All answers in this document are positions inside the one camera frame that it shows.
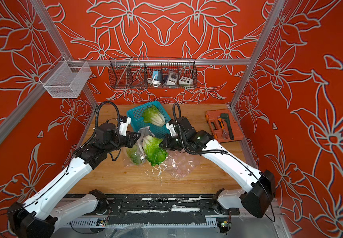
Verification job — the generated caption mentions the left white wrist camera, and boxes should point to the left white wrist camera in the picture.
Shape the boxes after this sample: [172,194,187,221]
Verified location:
[119,116,131,136]

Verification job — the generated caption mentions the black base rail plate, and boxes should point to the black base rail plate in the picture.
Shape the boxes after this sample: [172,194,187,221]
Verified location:
[82,194,240,226]

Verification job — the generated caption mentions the black wire wall basket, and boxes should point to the black wire wall basket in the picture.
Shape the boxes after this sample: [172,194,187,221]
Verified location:
[109,57,198,89]

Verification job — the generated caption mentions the blue white charger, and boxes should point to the blue white charger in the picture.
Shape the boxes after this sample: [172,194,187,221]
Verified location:
[151,70,162,82]

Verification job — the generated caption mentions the chinese cabbage at basket back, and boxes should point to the chinese cabbage at basket back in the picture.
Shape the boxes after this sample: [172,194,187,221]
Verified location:
[142,105,165,127]

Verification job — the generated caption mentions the orange handled pliers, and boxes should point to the orange handled pliers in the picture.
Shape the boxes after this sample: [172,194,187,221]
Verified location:
[218,117,225,130]

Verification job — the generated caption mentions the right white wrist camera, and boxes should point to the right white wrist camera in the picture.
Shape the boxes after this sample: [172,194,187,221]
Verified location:
[165,122,178,137]

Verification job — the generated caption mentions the clear zipper bag pink dots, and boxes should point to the clear zipper bag pink dots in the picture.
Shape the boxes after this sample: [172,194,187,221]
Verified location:
[123,126,202,179]

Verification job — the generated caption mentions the aluminium frame crossbar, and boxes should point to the aluminium frame crossbar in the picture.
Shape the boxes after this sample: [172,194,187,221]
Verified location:
[68,58,251,66]

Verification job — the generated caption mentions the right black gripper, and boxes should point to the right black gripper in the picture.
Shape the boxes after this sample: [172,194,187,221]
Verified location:
[158,133,189,152]

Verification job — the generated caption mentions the teal plastic basket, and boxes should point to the teal plastic basket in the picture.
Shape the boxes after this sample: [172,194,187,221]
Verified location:
[126,101,171,138]

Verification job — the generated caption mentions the white power strip cube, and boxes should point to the white power strip cube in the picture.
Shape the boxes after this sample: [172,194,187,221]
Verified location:
[179,76,194,88]

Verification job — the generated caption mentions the black pipe wrench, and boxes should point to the black pipe wrench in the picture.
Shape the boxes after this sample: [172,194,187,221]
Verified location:
[221,113,234,140]

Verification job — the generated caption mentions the orange tool case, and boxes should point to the orange tool case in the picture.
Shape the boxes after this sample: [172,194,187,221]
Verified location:
[206,109,244,143]

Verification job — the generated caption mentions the clear plastic wall bin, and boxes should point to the clear plastic wall bin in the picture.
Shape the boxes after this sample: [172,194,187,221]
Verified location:
[39,61,92,99]

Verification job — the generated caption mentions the white adapter with sockets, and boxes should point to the white adapter with sockets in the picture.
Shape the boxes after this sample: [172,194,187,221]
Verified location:
[166,71,178,86]

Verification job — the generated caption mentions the chinese cabbage small front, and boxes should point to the chinese cabbage small front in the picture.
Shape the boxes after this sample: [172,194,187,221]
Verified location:
[142,135,168,167]

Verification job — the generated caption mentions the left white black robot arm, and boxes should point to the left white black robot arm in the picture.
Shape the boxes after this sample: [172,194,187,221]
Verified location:
[7,101,141,238]

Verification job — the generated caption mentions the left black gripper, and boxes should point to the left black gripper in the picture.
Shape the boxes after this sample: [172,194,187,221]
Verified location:
[105,130,142,154]

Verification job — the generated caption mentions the chinese cabbage long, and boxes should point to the chinese cabbage long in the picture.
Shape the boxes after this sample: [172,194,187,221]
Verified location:
[126,145,145,166]

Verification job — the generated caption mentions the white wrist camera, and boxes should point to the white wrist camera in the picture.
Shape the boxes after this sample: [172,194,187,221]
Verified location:
[119,116,131,136]
[165,122,178,137]

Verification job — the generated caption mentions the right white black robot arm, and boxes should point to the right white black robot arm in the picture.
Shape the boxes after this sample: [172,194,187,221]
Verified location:
[160,103,276,218]

